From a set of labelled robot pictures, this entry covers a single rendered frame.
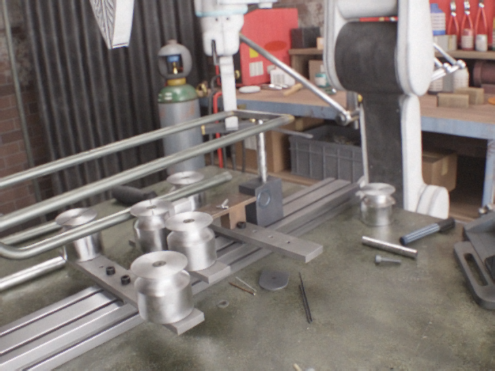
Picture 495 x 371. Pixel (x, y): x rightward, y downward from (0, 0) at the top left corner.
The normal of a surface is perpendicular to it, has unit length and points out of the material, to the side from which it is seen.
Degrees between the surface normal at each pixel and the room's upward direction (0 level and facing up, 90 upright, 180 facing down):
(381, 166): 99
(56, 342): 90
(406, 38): 81
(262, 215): 90
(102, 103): 90
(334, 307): 0
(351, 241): 0
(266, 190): 90
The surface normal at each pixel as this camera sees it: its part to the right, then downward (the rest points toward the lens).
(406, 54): -0.65, 0.15
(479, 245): -0.08, -0.94
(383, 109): -0.63, 0.44
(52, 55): -0.04, 0.32
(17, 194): 0.70, 0.18
